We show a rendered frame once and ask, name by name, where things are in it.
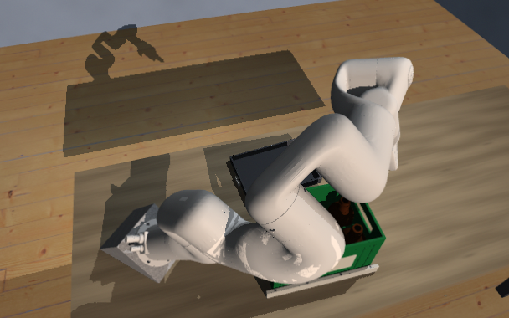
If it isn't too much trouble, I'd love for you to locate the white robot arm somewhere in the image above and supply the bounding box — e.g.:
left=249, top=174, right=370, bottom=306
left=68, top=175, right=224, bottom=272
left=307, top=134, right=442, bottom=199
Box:
left=125, top=57, right=414, bottom=284

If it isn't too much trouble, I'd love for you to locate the green bottle crate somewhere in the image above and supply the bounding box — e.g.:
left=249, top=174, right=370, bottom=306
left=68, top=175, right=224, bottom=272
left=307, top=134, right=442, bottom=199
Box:
left=270, top=184, right=386, bottom=289

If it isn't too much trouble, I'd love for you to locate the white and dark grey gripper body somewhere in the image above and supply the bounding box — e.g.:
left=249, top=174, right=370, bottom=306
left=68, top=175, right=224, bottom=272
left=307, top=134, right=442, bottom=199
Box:
left=389, top=141, right=398, bottom=171

